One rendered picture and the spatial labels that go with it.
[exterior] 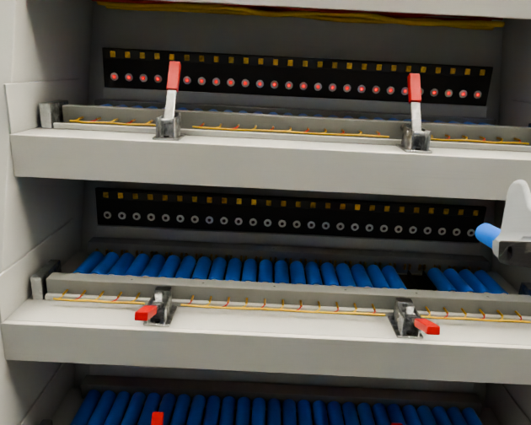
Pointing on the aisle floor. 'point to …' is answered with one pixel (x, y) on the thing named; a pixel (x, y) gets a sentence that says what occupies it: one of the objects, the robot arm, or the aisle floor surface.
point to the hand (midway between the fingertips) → (521, 255)
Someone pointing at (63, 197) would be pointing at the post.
